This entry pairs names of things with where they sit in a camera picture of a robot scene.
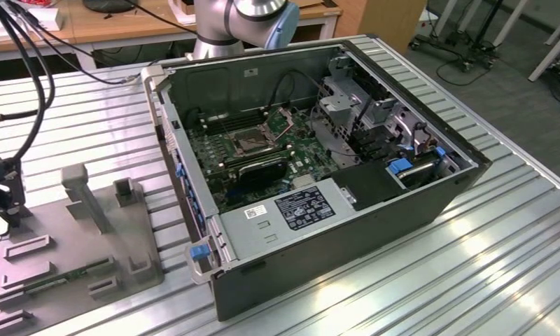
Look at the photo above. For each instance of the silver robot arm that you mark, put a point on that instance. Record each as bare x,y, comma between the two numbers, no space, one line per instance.
215,21

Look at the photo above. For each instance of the black RAM slot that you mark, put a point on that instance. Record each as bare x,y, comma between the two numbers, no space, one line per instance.
256,156
235,125
233,117
228,165

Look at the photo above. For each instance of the CPU socket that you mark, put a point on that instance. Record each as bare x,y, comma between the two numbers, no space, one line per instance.
252,140

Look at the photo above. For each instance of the grey parts rack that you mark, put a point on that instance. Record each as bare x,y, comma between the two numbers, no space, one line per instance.
51,224

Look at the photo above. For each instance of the green RAM stick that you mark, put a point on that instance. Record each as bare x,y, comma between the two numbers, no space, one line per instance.
65,274

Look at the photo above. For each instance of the blue case latch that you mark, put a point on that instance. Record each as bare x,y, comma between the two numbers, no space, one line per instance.
199,252

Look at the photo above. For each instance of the white box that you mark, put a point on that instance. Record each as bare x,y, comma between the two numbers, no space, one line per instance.
44,17

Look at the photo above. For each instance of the grey power supply with label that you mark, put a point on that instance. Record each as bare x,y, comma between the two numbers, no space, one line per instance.
261,227

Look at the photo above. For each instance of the wooden desk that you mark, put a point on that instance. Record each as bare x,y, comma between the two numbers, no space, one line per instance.
121,24

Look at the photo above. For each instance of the black rounded fan shroud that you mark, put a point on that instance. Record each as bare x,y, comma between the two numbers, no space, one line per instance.
263,172

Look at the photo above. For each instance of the small silver heatsink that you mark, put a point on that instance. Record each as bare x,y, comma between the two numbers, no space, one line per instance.
303,180

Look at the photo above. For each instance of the green motherboard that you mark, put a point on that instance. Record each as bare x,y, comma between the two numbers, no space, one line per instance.
303,150

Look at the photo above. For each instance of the black open PC case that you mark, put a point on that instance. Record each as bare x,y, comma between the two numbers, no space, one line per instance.
331,262

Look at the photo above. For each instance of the grey metal drive cage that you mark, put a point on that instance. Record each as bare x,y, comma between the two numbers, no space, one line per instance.
346,105

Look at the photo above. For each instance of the black disk bay cover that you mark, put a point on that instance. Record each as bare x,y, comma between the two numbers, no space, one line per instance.
368,185

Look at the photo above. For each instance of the hard disk in blue carrier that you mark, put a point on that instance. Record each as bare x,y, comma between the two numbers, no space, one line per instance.
399,167

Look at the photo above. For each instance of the wooden cabinet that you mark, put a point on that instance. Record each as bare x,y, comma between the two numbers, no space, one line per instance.
383,21

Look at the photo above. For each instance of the black wheeled stand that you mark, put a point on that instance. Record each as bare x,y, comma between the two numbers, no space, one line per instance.
486,24

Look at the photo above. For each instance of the white desk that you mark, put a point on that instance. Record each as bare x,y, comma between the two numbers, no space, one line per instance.
540,66

